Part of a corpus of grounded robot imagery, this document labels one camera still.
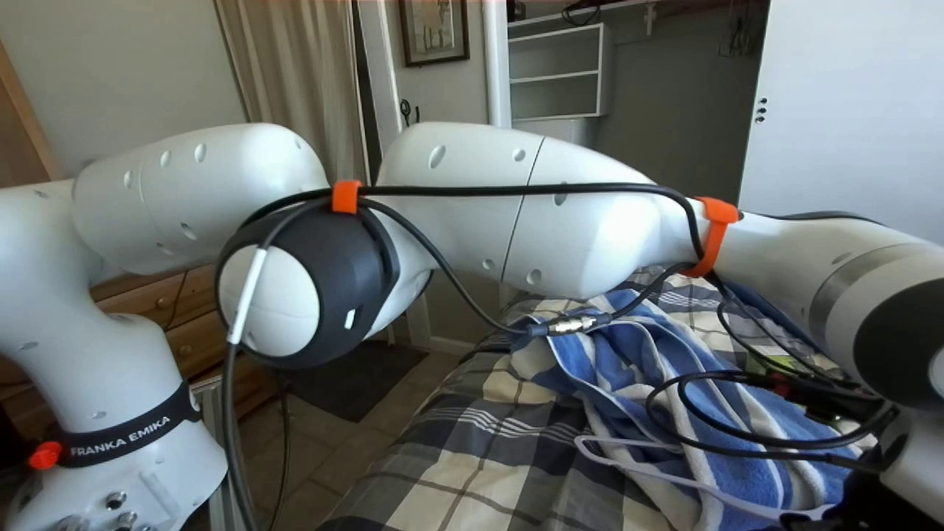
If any blue white striped towel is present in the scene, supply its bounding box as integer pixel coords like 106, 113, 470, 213
510, 284, 867, 531

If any framed wall picture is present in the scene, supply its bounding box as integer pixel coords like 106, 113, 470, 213
395, 0, 473, 69

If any beige curtain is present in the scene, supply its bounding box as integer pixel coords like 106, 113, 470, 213
212, 0, 371, 187

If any plaid bed comforter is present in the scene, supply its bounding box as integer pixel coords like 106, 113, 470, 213
320, 263, 888, 531

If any dark floor mat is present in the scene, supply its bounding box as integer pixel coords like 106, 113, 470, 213
278, 336, 432, 426

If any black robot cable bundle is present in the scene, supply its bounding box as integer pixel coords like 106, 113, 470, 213
218, 178, 902, 531

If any white closet shelf unit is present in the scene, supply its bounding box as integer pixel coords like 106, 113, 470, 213
509, 21, 609, 125

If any wooden dresser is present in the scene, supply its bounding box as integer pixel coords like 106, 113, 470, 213
93, 263, 283, 421

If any orange cable clip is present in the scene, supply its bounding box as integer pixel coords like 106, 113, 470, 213
26, 440, 69, 474
327, 178, 367, 218
686, 194, 743, 281

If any white sliding closet door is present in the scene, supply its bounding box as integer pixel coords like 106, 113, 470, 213
734, 0, 944, 249

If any white framed rack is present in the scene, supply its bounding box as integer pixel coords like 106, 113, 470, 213
190, 378, 248, 531

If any white door frame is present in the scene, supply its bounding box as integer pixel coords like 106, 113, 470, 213
354, 0, 408, 159

